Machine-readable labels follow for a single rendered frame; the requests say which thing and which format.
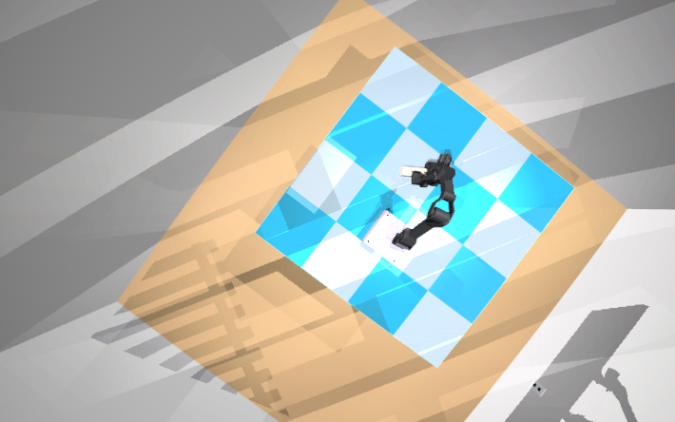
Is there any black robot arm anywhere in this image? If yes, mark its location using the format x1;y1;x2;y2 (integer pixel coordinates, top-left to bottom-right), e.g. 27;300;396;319
392;153;456;251

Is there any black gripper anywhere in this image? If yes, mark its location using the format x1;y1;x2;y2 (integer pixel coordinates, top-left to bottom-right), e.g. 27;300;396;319
412;171;438;187

